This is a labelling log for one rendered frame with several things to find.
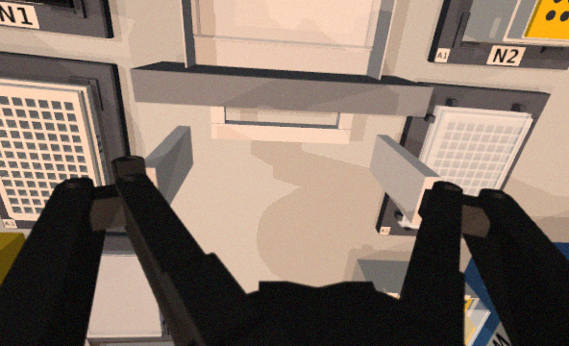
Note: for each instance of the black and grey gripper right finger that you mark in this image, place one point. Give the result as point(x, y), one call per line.
point(524, 273)

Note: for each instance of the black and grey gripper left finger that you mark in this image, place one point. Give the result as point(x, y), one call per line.
point(47, 295)

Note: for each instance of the light grey bench mat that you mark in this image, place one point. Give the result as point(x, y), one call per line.
point(305, 212)

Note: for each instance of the blue open-top bin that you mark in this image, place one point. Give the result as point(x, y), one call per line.
point(492, 332)

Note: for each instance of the black multiwell plate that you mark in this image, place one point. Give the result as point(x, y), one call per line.
point(60, 3)

